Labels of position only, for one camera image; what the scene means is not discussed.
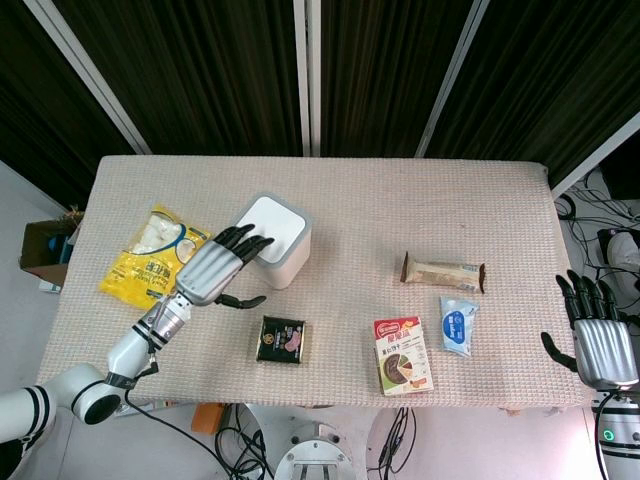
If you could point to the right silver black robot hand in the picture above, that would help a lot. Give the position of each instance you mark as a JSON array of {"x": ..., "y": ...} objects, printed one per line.
[{"x": 602, "y": 350}]

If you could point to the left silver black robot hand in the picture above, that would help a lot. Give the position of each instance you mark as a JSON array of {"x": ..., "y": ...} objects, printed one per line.
[{"x": 210, "y": 265}]

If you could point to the white square container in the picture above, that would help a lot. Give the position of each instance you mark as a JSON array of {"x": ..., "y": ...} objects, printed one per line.
[{"x": 277, "y": 240}]

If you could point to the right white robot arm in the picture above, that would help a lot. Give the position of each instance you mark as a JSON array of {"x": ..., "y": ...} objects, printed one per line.
[{"x": 617, "y": 432}]

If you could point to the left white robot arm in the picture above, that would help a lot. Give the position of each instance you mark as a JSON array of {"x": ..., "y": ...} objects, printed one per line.
[{"x": 115, "y": 357}]

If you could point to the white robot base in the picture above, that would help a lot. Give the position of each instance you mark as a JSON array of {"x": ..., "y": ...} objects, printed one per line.
[{"x": 315, "y": 452}]

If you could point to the yellow snack bag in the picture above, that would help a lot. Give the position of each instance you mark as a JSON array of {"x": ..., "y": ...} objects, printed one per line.
[{"x": 150, "y": 255}]

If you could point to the black square packet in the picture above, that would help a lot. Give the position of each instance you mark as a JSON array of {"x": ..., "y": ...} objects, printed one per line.
[{"x": 282, "y": 340}]

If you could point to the white shoe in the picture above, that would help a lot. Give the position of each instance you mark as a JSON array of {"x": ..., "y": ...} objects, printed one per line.
[{"x": 622, "y": 247}]

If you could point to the beige woven tablecloth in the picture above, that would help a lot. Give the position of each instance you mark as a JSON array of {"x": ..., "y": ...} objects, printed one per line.
[{"x": 320, "y": 280}]

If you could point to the white blue milk pouch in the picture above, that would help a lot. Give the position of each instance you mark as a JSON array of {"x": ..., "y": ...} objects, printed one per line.
[{"x": 457, "y": 326}]

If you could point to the orange block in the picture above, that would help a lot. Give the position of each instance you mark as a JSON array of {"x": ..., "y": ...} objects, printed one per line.
[{"x": 207, "y": 417}]

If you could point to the brown cardboard box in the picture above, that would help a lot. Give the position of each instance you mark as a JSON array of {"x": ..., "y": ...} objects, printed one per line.
[{"x": 47, "y": 250}]

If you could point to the brown beige snack bar wrapper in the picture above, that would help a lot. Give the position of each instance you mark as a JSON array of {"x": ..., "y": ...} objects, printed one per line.
[{"x": 442, "y": 274}]

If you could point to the red green biscuit box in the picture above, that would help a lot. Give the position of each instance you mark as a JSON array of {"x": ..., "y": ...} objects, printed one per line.
[{"x": 402, "y": 355}]

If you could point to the black folding screen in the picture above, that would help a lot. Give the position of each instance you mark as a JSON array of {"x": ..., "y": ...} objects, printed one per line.
[{"x": 320, "y": 75}]

